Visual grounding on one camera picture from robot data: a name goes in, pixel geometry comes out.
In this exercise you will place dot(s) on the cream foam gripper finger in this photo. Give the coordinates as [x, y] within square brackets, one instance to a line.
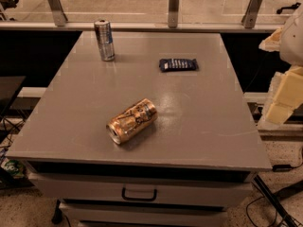
[285, 95]
[271, 43]

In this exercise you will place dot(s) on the silver blue redbull can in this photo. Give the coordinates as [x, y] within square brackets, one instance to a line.
[105, 39]

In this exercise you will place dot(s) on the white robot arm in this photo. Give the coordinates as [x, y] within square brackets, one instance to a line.
[291, 51]

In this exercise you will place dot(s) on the dark blue rxbar wrapper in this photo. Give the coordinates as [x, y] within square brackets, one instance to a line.
[174, 65]

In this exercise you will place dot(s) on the orange crushed soda can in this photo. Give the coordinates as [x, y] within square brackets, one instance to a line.
[132, 121]

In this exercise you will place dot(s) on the black tripod leg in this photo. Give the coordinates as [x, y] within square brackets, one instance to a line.
[264, 189]

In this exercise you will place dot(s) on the grey drawer cabinet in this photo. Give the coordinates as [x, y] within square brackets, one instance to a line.
[200, 154]

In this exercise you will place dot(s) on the green snack bag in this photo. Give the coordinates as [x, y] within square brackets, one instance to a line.
[13, 167]

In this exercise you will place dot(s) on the right metal window bracket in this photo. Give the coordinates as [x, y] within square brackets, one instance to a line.
[250, 17]

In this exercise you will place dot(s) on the metal window bracket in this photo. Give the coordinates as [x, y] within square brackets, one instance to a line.
[173, 13]
[250, 17]
[59, 17]

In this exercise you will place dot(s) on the middle metal window bracket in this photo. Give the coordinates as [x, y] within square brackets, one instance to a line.
[173, 13]

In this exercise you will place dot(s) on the black drawer handle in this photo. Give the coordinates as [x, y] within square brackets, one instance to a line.
[138, 195]

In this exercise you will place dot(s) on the left metal window bracket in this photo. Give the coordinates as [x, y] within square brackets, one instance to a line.
[59, 17]

